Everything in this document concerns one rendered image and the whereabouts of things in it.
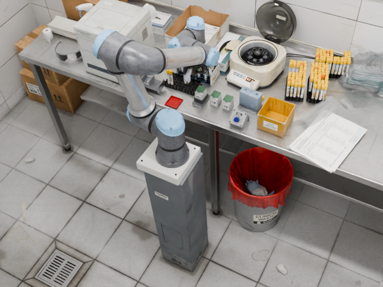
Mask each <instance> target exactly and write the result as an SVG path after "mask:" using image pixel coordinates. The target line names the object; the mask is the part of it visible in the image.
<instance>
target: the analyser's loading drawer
mask: <svg viewBox="0 0 383 287"><path fill-rule="evenodd" d="M140 77H141V79H142V82H143V84H144V87H147V88H150V89H152V90H155V91H157V92H158V93H159V92H160V91H161V90H162V89H163V87H164V86H165V79H163V81H160V80H157V79H155V77H154V75H153V77H150V76H140ZM147 81H148V82H147Z"/></svg>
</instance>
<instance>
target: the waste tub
mask: <svg viewBox="0 0 383 287"><path fill-rule="evenodd" d="M295 107H296V105H295V104H292V103H290V102H286V101H283V100H280V99H277V98H274V97H272V96H268V98H267V100H266V101H265V103H264V104H263V106H262V108H261V109H260V111H259V113H258V114H257V115H258V121H257V129H259V130H262V131H264V132H267V133H270V134H273V135H275V136H278V137H281V138H283V137H284V135H285V133H286V131H287V130H288V128H289V127H290V125H291V122H292V121H293V119H294V113H295ZM283 122H285V123H283Z"/></svg>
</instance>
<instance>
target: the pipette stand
mask: <svg viewBox="0 0 383 287"><path fill-rule="evenodd" d="M262 106H263V104H262V93H260V92H258V91H255V90H253V89H252V92H251V88H248V87H245V86H243V87H242V89H241V90H240V91H239V105H238V108H241V109H243V110H246V111H248V112H250V113H253V114H255V115H256V114H257V113H258V112H259V110H260V109H261V107H262Z"/></svg>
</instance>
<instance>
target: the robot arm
mask: <svg viewBox="0 0 383 287"><path fill-rule="evenodd" d="M186 25H187V27H186V28H185V29H183V30H182V31H181V32H180V33H179V34H178V35H176V36H175V37H173V38H172V39H171V40H170V41H169V43H168V49H160V48H158V47H148V46H145V45H143V44H141V43H139V42H137V41H135V40H133V39H131V38H129V37H127V36H125V35H122V34H120V33H118V32H117V31H114V30H111V29H107V30H104V31H102V32H101V33H100V34H99V35H98V36H97V37H96V39H95V41H94V44H93V47H92V51H93V54H94V56H95V57H97V59H100V60H102V61H103V63H104V64H105V66H106V68H107V70H108V72H109V73H111V74H113V75H115V76H116V78H117V81H118V82H119V84H120V86H121V89H122V90H123V92H124V94H125V96H126V98H127V100H128V102H129V104H128V107H127V117H128V119H129V120H130V121H131V122H132V123H133V124H135V125H137V126H139V127H141V128H143V129H144V130H146V131H147V132H149V133H151V134H152V135H154V136H156V137H157V138H158V145H157V147H156V151H155V156H156V161H157V162H158V163H159V164H160V165H161V166H163V167H167V168H177V167H181V166H183V165H184V164H185V163H186V162H187V161H188V160H189V157H190V151H189V148H188V146H187V144H186V142H185V123H184V118H183V116H182V114H181V113H180V112H179V111H177V110H175V109H168V108H166V109H162V108H160V107H159V106H157V104H156V102H155V100H154V98H153V97H152V96H151V95H149V94H148V93H147V91H146V89H145V87H144V84H143V82H142V79H141V77H140V76H147V75H156V74H160V73H162V72H163V71H164V70H167V69H174V68H181V67H184V83H185V84H186V83H187V82H188V83H189V82H190V75H191V74H192V69H191V67H192V68H193V75H194V77H195V74H200V73H203V74H206V73H208V74H209V76H210V77H212V76H213V75H212V71H211V67H213V66H215V65H216V64H217V63H218V60H219V57H220V53H219V51H218V50H217V49H215V48H214V47H211V46H208V45H207V44H205V42H206V40H205V23H204V20H203V19H202V18H201V17H198V16H193V17H190V18H189V19H188V20H187V24H186Z"/></svg>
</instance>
